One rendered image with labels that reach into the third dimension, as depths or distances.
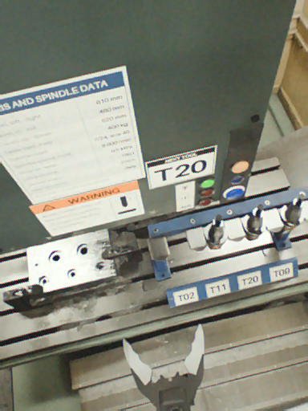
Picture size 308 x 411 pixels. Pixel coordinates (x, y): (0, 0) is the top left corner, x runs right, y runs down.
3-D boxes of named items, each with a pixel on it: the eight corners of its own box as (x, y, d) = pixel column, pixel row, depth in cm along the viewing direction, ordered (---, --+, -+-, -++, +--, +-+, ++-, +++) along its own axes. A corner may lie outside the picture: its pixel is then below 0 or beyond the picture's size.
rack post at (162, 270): (172, 278, 136) (168, 247, 110) (156, 281, 136) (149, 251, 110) (164, 251, 141) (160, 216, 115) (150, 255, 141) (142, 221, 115)
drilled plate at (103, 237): (118, 278, 134) (115, 274, 129) (35, 299, 133) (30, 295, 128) (107, 220, 144) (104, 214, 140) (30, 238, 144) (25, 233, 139)
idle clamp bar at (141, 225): (195, 216, 146) (196, 209, 141) (130, 239, 145) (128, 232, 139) (191, 205, 148) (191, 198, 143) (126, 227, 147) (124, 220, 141)
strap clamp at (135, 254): (143, 259, 140) (139, 244, 127) (107, 269, 140) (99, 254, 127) (141, 251, 142) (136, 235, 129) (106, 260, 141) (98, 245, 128)
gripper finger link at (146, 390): (125, 375, 73) (159, 412, 70) (124, 374, 72) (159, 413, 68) (143, 355, 74) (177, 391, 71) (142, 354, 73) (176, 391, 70)
